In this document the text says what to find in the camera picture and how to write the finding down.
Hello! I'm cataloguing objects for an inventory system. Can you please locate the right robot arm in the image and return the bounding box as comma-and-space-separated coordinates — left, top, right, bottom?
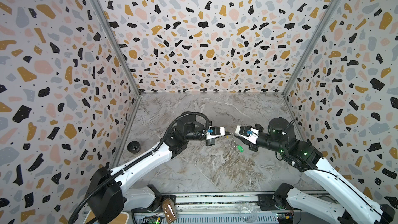
234, 117, 396, 224

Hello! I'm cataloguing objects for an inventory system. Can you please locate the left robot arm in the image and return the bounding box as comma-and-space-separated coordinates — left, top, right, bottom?
82, 112, 230, 224

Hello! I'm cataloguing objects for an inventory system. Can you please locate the clear glass jar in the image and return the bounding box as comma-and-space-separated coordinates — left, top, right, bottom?
239, 203, 258, 224

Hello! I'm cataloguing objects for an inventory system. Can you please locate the black round lens cap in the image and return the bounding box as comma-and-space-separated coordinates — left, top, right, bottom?
126, 141, 141, 154

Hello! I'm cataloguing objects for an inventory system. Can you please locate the brown circuit box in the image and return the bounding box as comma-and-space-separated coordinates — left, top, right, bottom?
162, 198, 177, 224

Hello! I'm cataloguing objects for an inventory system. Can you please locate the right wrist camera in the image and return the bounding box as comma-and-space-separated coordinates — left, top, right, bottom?
234, 125, 259, 145

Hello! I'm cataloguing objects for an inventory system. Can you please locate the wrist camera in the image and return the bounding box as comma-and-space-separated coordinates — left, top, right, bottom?
206, 126, 226, 140
234, 125, 259, 145

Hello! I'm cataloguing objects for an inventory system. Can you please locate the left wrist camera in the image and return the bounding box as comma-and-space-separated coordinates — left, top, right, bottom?
206, 126, 226, 140

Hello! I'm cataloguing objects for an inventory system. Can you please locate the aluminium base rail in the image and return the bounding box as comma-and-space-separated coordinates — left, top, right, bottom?
83, 191, 346, 224

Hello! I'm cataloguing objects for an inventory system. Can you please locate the black corrugated cable conduit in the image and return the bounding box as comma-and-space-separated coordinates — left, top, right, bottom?
67, 111, 211, 224

